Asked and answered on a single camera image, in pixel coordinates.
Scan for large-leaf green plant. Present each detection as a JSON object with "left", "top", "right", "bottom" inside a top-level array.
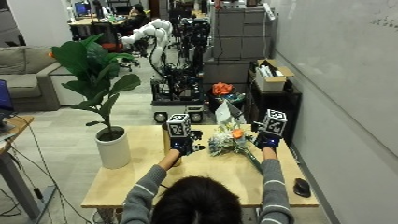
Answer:
[{"left": 50, "top": 33, "right": 142, "bottom": 131}]

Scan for black bin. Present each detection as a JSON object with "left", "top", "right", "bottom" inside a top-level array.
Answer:
[{"left": 204, "top": 89, "right": 248, "bottom": 116}]

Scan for person's right hand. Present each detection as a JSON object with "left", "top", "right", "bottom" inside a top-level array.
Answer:
[{"left": 252, "top": 130, "right": 280, "bottom": 151}]

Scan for glove white marker cube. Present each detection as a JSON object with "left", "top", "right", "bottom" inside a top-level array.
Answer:
[
  {"left": 262, "top": 108, "right": 288, "bottom": 137},
  {"left": 165, "top": 113, "right": 192, "bottom": 138}
]

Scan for grey sofa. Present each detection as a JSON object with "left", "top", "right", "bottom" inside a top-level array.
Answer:
[{"left": 0, "top": 46, "right": 85, "bottom": 112}]

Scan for the person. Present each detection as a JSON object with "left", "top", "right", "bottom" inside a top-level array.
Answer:
[{"left": 118, "top": 164, "right": 295, "bottom": 224}]

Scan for blue-screen laptop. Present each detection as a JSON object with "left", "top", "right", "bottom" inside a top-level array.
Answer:
[{"left": 0, "top": 78, "right": 17, "bottom": 133}]

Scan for grey filing cabinets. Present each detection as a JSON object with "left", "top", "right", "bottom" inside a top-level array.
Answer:
[{"left": 200, "top": 7, "right": 275, "bottom": 93}]

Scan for wooden side desk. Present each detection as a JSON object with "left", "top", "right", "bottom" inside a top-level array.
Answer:
[{"left": 0, "top": 115, "right": 57, "bottom": 222}]

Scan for black shelf unit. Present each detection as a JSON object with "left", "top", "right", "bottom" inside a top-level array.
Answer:
[{"left": 243, "top": 68, "right": 303, "bottom": 147}]

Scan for wooden office desk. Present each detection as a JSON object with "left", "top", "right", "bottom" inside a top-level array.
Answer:
[{"left": 66, "top": 17, "right": 127, "bottom": 41}]

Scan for left glove white marker cube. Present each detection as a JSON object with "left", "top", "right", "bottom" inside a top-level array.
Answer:
[{"left": 165, "top": 113, "right": 192, "bottom": 138}]

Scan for open cardboard box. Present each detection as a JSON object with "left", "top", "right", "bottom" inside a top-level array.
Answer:
[{"left": 254, "top": 59, "right": 295, "bottom": 92}]

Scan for black computer mouse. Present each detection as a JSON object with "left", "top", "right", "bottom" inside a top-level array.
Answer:
[{"left": 292, "top": 177, "right": 312, "bottom": 199}]

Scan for black cable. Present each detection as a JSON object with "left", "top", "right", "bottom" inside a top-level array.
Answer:
[{"left": 0, "top": 115, "right": 94, "bottom": 224}]

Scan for white and orange flower bouquet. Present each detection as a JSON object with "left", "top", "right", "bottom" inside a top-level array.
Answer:
[{"left": 206, "top": 121, "right": 264, "bottom": 175}]

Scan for white paper wrap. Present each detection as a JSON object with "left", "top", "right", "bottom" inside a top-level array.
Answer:
[{"left": 214, "top": 99, "right": 246, "bottom": 126}]

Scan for orange flower bunch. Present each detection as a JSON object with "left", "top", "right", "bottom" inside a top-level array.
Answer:
[{"left": 211, "top": 81, "right": 235, "bottom": 96}]

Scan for right glove white marker cube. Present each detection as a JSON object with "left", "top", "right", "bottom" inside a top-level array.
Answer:
[{"left": 262, "top": 108, "right": 288, "bottom": 137}]

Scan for person's left hand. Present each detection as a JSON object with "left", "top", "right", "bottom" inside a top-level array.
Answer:
[{"left": 167, "top": 130, "right": 206, "bottom": 157}]

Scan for computer monitor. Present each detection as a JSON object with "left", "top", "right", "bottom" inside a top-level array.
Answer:
[{"left": 73, "top": 1, "right": 91, "bottom": 18}]

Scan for white plant pot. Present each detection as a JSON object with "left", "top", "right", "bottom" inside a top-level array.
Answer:
[{"left": 94, "top": 125, "right": 133, "bottom": 170}]

